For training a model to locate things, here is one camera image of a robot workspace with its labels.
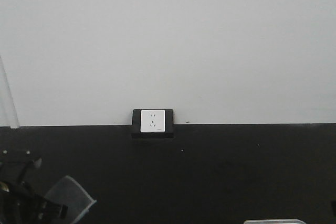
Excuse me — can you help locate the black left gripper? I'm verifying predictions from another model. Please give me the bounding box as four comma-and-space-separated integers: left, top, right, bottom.
1, 181, 68, 223

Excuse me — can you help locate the silver metal tray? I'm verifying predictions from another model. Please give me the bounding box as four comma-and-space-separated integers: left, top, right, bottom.
244, 219, 306, 224

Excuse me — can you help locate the black socket box white outlet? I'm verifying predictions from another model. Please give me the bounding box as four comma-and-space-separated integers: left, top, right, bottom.
131, 109, 174, 140

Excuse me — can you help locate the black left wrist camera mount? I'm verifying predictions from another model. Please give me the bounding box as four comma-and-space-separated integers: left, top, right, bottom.
1, 148, 42, 184

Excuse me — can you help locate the white wall trim strip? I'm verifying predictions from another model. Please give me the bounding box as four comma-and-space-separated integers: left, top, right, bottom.
1, 59, 20, 129

